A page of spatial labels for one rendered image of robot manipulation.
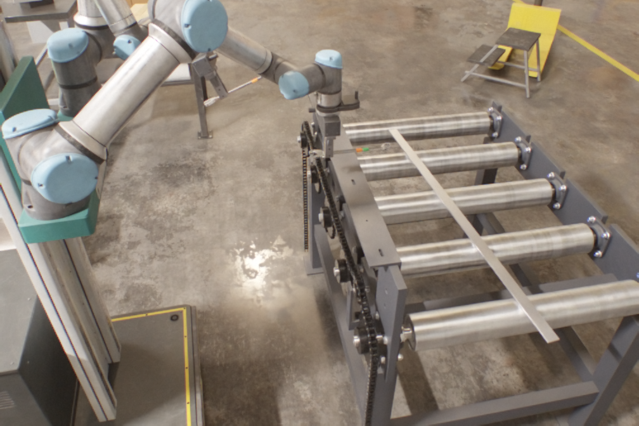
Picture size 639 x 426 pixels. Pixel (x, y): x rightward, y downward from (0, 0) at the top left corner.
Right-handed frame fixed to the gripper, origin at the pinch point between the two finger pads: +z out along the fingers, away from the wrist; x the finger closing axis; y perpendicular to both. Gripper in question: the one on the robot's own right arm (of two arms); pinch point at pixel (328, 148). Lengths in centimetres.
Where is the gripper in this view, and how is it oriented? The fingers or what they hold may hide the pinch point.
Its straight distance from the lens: 164.2
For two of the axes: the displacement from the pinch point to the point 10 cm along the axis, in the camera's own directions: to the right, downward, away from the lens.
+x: 1.8, 5.8, -7.9
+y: -9.8, 1.0, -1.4
